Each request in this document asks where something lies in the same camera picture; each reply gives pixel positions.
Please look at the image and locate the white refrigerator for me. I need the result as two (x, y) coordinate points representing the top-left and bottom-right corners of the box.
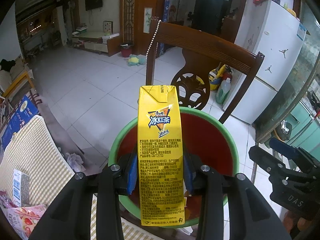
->
(222, 0), (310, 124)

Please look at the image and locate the yellow wooden sofa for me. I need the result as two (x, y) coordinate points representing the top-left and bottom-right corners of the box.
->
(0, 59), (35, 100)

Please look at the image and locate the wooden lattice partition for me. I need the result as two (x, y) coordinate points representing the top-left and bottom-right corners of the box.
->
(119, 0), (137, 44)

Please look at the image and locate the purple snack wrapper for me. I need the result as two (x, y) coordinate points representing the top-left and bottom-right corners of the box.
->
(0, 191), (15, 209)

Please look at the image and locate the white and blue small box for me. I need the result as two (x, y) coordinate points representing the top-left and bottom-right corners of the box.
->
(12, 169), (31, 207)

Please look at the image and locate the small red bin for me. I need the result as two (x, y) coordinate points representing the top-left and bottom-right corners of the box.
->
(120, 44), (134, 58)

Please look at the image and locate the green plush toy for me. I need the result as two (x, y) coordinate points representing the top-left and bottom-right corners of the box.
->
(127, 54), (147, 67)

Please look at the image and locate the blue flat box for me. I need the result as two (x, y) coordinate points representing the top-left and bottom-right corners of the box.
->
(0, 94), (40, 143)

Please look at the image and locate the yellow drink carton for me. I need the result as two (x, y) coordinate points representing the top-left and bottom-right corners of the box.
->
(137, 84), (187, 226)

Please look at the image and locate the yellow checked table mat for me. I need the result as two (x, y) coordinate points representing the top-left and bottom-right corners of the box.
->
(0, 115), (140, 240)

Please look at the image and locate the blue printed door curtain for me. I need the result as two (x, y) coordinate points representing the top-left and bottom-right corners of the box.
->
(160, 0), (184, 55)

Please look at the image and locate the person's right hand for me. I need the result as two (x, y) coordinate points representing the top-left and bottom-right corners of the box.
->
(284, 211), (320, 240)

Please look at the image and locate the white bead chain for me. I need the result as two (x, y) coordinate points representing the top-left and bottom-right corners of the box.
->
(144, 19), (162, 65)

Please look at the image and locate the carved wooden chair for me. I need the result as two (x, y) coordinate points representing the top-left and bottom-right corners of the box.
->
(145, 21), (265, 124)

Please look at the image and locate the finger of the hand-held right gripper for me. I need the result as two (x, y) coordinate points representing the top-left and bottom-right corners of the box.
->
(269, 137), (320, 170)
(249, 145), (288, 180)

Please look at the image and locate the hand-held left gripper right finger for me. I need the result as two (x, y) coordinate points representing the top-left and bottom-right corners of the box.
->
(183, 152), (292, 240)

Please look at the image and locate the green detergent bottle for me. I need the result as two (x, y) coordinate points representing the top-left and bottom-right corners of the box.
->
(215, 77), (233, 105)

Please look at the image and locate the wall television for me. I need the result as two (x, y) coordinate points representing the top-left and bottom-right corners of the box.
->
(84, 0), (103, 11)

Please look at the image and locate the pink snack packet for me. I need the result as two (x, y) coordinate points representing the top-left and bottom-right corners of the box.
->
(5, 204), (48, 240)

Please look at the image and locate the red bin with green rim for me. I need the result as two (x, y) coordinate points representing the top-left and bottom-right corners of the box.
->
(108, 106), (239, 228)

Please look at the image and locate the low television cabinet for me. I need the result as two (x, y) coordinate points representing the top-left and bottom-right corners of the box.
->
(71, 30), (120, 57)

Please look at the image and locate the black cloth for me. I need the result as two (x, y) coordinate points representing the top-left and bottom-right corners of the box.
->
(0, 59), (13, 72)

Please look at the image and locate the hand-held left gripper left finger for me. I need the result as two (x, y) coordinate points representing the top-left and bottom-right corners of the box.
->
(29, 151), (139, 240)

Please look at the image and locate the bamboo wall scroll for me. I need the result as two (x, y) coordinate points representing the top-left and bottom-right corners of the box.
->
(144, 7), (153, 29)

